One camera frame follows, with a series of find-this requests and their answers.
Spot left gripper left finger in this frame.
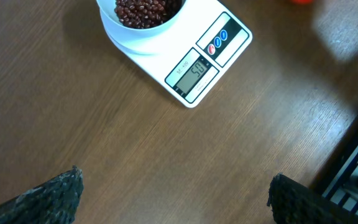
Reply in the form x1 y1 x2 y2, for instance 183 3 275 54
0 166 84 224

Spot red adzuki beans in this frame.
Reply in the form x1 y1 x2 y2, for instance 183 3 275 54
114 0 183 29

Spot white digital kitchen scale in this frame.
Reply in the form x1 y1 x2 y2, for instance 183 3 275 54
99 0 254 109

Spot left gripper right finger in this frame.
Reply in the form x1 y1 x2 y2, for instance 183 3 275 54
267 174 358 224

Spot orange measuring scoop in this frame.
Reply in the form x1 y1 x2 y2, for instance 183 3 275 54
290 0 314 4

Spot white round bowl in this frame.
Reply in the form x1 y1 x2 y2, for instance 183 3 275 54
96 0 188 36

